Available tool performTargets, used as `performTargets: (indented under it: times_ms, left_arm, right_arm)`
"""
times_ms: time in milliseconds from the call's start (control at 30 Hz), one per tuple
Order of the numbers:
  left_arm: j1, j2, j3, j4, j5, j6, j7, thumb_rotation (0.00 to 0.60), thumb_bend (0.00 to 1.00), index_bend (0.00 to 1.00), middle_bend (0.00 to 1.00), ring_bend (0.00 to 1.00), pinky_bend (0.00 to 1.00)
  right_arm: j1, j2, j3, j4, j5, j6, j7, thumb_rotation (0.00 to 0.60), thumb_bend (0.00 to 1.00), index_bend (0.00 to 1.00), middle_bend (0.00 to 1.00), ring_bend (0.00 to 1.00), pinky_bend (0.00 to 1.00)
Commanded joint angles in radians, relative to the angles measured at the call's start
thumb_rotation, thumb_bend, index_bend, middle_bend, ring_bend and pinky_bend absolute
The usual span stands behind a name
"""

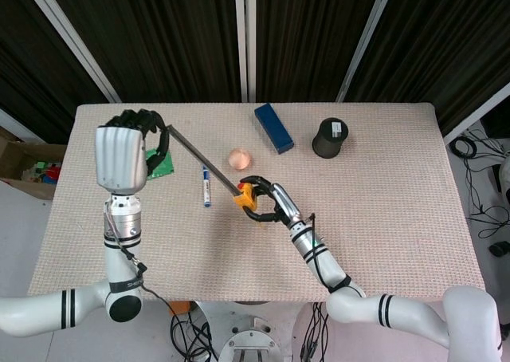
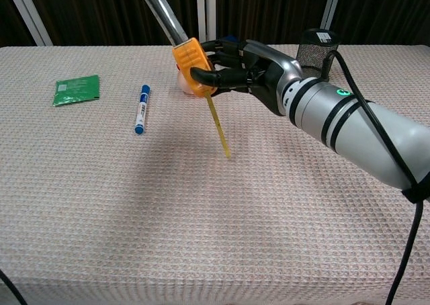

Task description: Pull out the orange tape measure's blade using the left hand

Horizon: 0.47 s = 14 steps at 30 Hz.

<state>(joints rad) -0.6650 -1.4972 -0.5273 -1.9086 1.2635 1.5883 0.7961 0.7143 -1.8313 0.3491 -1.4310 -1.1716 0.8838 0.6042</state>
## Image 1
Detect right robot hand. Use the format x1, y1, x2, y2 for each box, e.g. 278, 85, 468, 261
238, 175, 307, 228

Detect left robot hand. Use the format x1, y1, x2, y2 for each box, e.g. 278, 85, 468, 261
94, 107, 172, 195

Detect yellow tape measure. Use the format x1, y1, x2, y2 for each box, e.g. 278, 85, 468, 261
167, 124, 259, 212

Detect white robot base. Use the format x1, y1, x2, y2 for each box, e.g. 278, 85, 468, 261
194, 300, 308, 362

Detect green foil packet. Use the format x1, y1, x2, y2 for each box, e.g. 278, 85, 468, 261
143, 148, 177, 179

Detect woven beige table mat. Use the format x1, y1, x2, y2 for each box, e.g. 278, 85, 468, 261
27, 102, 488, 302

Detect pink round ball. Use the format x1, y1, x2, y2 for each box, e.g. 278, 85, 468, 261
228, 148, 254, 171

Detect blue rectangular box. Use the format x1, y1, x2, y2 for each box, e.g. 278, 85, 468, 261
253, 102, 296, 155

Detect blue whiteboard marker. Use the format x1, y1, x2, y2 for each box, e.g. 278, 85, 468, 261
201, 164, 214, 210

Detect black cylindrical can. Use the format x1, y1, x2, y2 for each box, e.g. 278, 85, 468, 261
311, 116, 351, 159

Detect cardboard box with toys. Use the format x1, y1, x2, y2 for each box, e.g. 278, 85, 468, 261
0, 125, 68, 201

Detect black small floor device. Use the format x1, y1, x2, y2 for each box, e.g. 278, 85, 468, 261
488, 240, 510, 258

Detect black floor cables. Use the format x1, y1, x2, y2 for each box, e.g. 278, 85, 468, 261
170, 302, 219, 362

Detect black cable bundle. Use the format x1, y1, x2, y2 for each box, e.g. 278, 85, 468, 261
449, 128, 510, 251

